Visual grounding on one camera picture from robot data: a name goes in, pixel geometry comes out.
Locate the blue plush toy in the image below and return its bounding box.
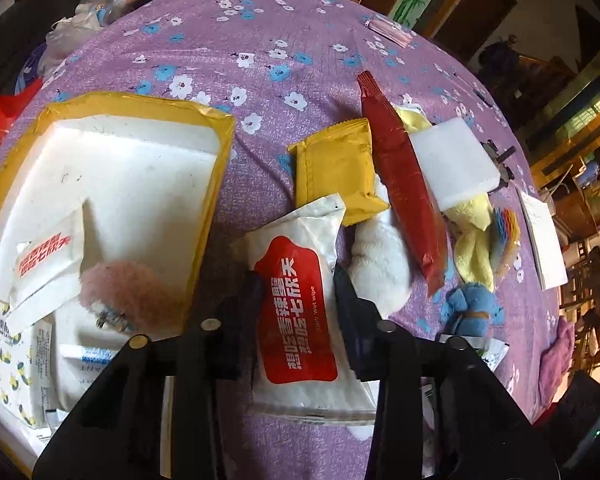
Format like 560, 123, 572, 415
440, 282, 507, 338

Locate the pink cloth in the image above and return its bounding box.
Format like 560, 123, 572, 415
540, 317, 576, 401

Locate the pink fluffy pompom keychain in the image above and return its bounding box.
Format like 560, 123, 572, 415
80, 262, 186, 335

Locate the purple floral tablecloth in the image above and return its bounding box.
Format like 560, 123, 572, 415
0, 0, 576, 461

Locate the white wet wipe packet red label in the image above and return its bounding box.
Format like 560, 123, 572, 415
11, 205, 98, 321
230, 192, 381, 428

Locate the white plastic bag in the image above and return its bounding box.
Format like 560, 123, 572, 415
45, 10, 106, 63

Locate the yellow box with white lining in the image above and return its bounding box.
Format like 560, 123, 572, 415
0, 91, 237, 471

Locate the white packet with blue print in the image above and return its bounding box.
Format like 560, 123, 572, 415
57, 342, 120, 411

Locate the white paper sheet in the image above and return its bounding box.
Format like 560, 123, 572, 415
517, 190, 568, 291

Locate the gold framed fish tank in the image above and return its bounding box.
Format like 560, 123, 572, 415
517, 35, 600, 171

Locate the black bag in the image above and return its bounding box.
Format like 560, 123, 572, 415
0, 0, 88, 96

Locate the white foam block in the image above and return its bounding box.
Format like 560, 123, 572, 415
407, 116, 506, 211

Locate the pink flat packet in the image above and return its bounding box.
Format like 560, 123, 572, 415
367, 16, 412, 47

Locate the lemon print tissue pack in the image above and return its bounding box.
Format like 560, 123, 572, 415
0, 297, 56, 428

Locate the dark jacket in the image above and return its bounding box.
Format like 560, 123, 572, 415
477, 35, 521, 96

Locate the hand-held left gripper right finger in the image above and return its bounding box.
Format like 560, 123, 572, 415
332, 266, 561, 480

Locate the yellow snack packet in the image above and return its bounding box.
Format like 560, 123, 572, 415
287, 117, 392, 227

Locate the long red snack packet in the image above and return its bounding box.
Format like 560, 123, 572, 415
356, 71, 450, 297

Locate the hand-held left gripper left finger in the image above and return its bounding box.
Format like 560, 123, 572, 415
32, 271, 267, 480

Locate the red bag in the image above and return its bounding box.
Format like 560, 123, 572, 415
0, 77, 43, 186

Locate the white plush toy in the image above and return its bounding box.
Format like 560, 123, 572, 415
350, 180, 413, 313

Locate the yellow fleece cloth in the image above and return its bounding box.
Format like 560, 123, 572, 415
395, 105, 496, 293

